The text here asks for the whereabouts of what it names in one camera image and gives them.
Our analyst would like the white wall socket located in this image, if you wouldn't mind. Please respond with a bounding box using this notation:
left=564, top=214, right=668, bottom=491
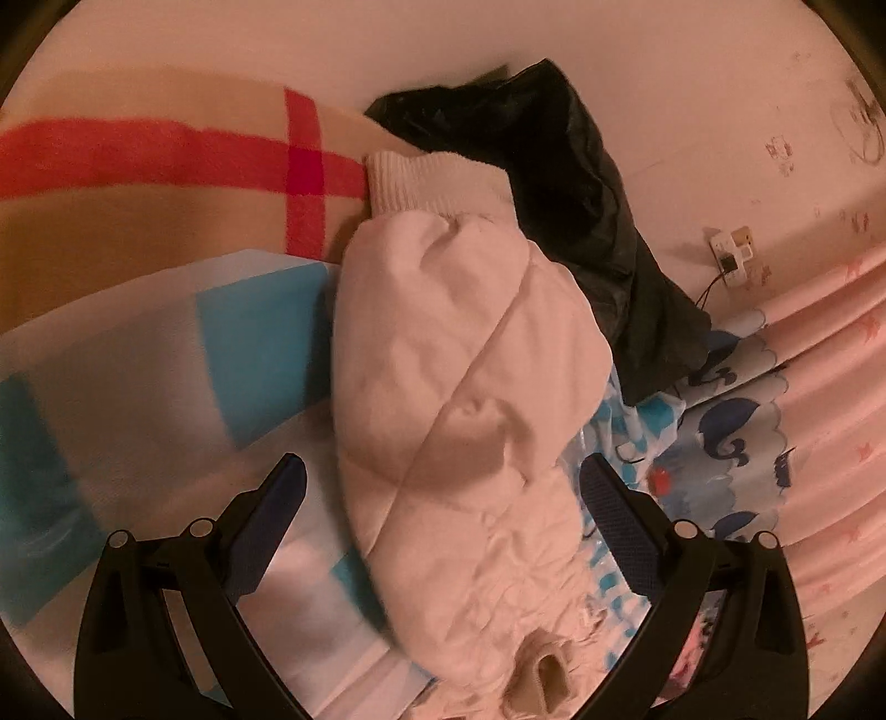
left=706, top=228, right=757, bottom=286

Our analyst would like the black jacket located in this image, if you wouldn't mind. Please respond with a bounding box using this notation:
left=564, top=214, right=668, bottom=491
left=364, top=59, right=713, bottom=406

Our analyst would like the thin black cable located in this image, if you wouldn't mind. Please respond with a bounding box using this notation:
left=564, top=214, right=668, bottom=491
left=694, top=266, right=735, bottom=309

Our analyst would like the whale print cloth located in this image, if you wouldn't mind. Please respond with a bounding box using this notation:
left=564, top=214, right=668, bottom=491
left=623, top=311, right=797, bottom=548

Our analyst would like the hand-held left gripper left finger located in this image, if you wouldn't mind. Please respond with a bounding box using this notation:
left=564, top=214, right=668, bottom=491
left=73, top=453, right=309, bottom=720

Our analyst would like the pink star print cloth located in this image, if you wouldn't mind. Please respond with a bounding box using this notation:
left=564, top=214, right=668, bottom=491
left=678, top=256, right=886, bottom=693

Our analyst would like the blue white checkered bed sheet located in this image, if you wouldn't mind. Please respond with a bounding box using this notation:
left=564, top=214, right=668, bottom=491
left=0, top=249, right=686, bottom=720

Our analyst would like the tan red-striped plaid blanket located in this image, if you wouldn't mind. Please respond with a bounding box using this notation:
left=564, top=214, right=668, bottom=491
left=0, top=65, right=416, bottom=326

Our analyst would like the white padded jacket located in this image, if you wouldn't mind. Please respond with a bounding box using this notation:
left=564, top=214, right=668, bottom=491
left=331, top=151, right=655, bottom=720

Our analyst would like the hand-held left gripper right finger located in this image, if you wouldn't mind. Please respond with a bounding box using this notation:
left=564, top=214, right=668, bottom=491
left=580, top=453, right=821, bottom=720

